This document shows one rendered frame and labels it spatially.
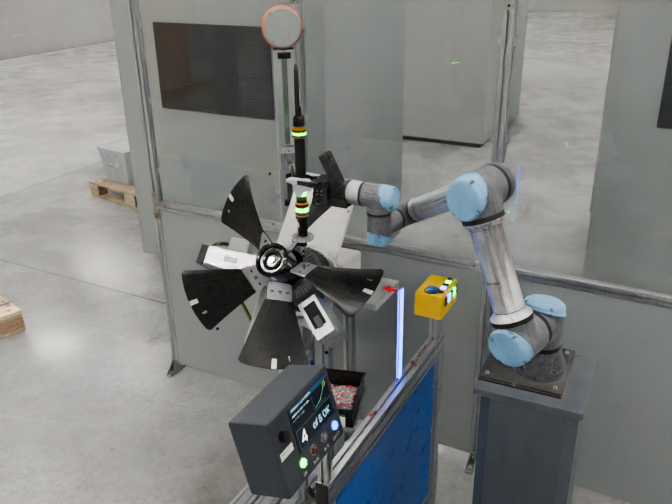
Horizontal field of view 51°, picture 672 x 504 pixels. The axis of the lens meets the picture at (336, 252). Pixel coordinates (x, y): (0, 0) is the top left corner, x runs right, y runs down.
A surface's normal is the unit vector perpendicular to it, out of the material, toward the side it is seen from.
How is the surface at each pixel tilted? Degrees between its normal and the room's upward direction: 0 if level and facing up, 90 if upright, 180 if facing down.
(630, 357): 90
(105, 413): 0
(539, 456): 90
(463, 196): 85
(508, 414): 90
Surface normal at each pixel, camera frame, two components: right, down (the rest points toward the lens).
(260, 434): -0.47, 0.37
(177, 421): -0.01, -0.91
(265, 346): 0.20, -0.27
